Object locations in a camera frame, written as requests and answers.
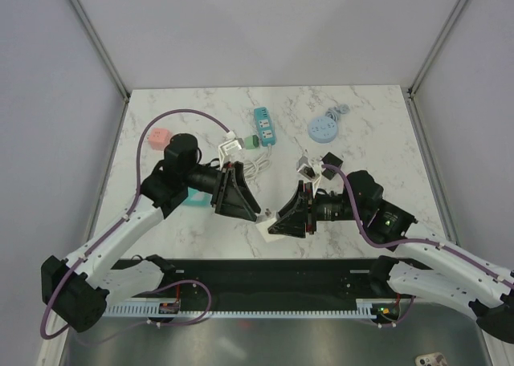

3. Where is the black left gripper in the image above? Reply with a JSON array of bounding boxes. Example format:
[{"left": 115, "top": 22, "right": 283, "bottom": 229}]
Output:
[{"left": 183, "top": 161, "right": 261, "bottom": 222}]

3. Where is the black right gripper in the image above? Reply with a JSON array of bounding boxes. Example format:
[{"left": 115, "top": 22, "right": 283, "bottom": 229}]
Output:
[{"left": 268, "top": 180, "right": 366, "bottom": 238}]

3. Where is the white charger plug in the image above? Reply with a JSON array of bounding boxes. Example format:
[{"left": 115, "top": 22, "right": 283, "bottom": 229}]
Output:
[{"left": 255, "top": 209, "right": 285, "bottom": 242}]

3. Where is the teal triangular power strip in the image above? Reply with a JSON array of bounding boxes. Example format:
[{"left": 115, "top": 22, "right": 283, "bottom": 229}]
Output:
[{"left": 183, "top": 192, "right": 211, "bottom": 207}]

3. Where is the pink cube socket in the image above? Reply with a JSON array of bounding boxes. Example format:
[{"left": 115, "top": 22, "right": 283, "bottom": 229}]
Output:
[{"left": 147, "top": 128, "right": 172, "bottom": 151}]

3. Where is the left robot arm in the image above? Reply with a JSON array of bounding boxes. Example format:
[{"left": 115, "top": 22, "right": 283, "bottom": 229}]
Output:
[{"left": 41, "top": 133, "right": 261, "bottom": 332}]

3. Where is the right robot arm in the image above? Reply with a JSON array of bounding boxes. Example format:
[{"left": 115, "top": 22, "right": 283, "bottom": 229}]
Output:
[{"left": 266, "top": 170, "right": 513, "bottom": 344}]

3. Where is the green plug adapter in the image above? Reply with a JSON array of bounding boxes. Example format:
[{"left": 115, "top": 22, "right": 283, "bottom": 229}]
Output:
[{"left": 243, "top": 135, "right": 260, "bottom": 150}]

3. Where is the black cube charger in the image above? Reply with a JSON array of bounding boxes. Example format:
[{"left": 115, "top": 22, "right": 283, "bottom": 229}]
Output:
[{"left": 321, "top": 152, "right": 343, "bottom": 181}]

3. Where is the blue rectangular power strip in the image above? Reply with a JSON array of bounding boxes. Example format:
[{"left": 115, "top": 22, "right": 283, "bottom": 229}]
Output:
[{"left": 254, "top": 107, "right": 276, "bottom": 147}]

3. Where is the blue round power strip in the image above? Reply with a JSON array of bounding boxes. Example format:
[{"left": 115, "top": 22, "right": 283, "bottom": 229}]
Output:
[{"left": 308, "top": 116, "right": 338, "bottom": 144}]

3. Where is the white coiled power cord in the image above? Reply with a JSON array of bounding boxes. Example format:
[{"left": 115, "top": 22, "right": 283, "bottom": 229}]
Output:
[{"left": 240, "top": 144, "right": 276, "bottom": 181}]

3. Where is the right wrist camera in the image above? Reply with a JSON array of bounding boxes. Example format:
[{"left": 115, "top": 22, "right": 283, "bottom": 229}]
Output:
[{"left": 296, "top": 156, "right": 322, "bottom": 185}]

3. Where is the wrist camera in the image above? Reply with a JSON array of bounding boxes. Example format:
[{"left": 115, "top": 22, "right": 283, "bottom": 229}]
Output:
[
  {"left": 296, "top": 156, "right": 322, "bottom": 185},
  {"left": 218, "top": 138, "right": 244, "bottom": 161}
]

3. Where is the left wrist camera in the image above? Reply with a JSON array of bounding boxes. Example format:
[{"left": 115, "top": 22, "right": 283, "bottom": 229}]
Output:
[{"left": 218, "top": 138, "right": 244, "bottom": 161}]

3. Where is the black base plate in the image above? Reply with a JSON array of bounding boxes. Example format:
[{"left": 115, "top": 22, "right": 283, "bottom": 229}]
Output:
[{"left": 112, "top": 254, "right": 418, "bottom": 313}]

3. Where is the grey coiled cord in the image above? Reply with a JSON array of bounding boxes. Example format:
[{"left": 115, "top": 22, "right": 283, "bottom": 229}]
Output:
[{"left": 324, "top": 104, "right": 351, "bottom": 120}]

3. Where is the white cable duct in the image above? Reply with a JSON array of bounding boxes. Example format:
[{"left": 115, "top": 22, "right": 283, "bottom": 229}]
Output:
[{"left": 102, "top": 297, "right": 373, "bottom": 319}]

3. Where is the left aluminium frame post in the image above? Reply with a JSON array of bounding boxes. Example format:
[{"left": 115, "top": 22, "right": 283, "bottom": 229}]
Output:
[{"left": 66, "top": 0, "right": 131, "bottom": 103}]

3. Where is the aluminium frame post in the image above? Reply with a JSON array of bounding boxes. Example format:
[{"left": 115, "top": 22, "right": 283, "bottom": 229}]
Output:
[
  {"left": 66, "top": 0, "right": 131, "bottom": 103},
  {"left": 405, "top": 0, "right": 471, "bottom": 98}
]

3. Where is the right aluminium frame post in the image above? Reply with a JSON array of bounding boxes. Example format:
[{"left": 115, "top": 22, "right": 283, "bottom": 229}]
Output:
[{"left": 405, "top": 0, "right": 471, "bottom": 98}]

